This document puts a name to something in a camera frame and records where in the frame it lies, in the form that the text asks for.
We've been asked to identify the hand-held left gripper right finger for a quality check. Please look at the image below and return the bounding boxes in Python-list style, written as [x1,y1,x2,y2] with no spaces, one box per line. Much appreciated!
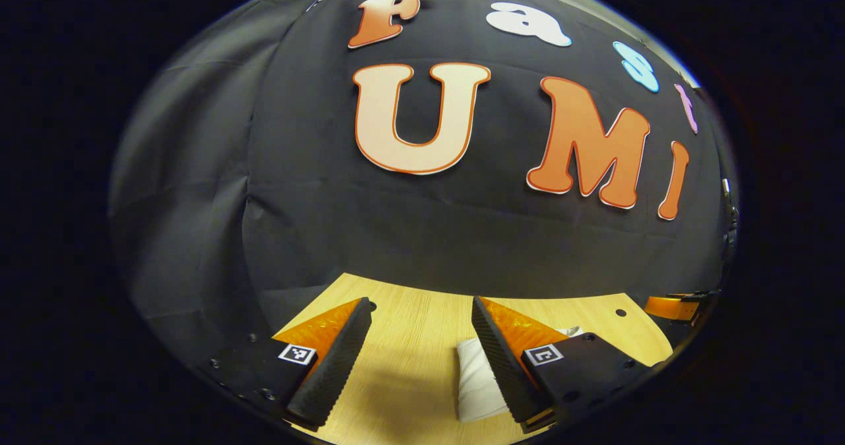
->
[471,295,661,434]

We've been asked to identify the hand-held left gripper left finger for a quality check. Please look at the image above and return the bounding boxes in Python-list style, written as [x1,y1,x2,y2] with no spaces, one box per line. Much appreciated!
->
[198,296,374,431]

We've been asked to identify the white jeans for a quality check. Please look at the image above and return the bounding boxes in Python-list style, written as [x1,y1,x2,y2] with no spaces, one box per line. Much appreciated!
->
[456,326,585,423]

